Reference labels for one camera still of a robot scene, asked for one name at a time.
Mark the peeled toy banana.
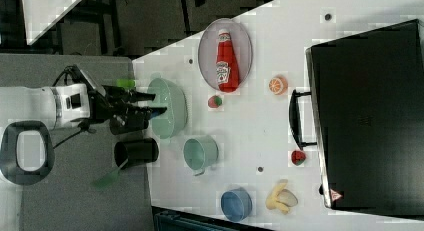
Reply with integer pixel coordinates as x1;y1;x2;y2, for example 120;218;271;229
265;179;298;215

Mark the red plush ketchup bottle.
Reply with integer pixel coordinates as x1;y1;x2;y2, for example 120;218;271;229
216;29;240;93

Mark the grey oval plate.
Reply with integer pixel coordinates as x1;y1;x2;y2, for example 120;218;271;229
198;18;253;90

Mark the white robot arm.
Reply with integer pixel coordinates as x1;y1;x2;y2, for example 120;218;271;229
1;84;167;186

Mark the black oven handle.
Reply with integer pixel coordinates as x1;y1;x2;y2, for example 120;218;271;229
289;90;316;150

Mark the orange slice toy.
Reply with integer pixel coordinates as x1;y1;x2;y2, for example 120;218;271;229
268;76;288;95

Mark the white side table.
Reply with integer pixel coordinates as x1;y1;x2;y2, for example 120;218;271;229
21;0;82;45

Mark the small strawberry toy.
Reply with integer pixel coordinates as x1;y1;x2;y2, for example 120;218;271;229
208;95;222;108

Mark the green marker block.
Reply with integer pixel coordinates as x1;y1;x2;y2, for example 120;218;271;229
116;79;136;89

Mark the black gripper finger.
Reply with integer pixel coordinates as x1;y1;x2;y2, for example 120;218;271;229
134;106;167;117
129;91;156;103

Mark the large green bowl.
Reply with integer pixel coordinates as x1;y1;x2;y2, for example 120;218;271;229
147;78;188;139

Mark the black cylinder cup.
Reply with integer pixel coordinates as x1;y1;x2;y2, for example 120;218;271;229
114;138;159;169

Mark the blue bowl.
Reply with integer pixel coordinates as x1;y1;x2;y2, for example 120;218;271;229
221;187;253;222

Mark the red strawberry toy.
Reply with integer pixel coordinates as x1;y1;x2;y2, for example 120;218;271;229
291;150;306;166

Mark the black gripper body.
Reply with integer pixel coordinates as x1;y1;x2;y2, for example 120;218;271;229
87;85;151;135

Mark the green mug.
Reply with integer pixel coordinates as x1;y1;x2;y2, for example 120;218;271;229
183;135;219;176

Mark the green spatula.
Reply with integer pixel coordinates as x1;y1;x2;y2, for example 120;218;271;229
91;159;128;189

